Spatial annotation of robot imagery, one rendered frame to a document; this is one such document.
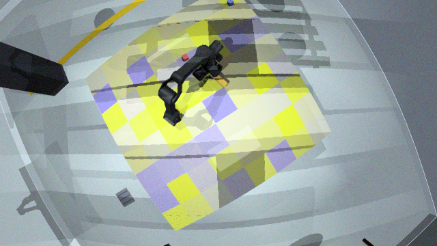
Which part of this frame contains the yellow bar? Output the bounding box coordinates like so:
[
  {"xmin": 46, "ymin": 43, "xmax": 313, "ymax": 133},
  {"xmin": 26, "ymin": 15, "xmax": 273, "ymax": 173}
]
[{"xmin": 208, "ymin": 73, "xmax": 228, "ymax": 87}]

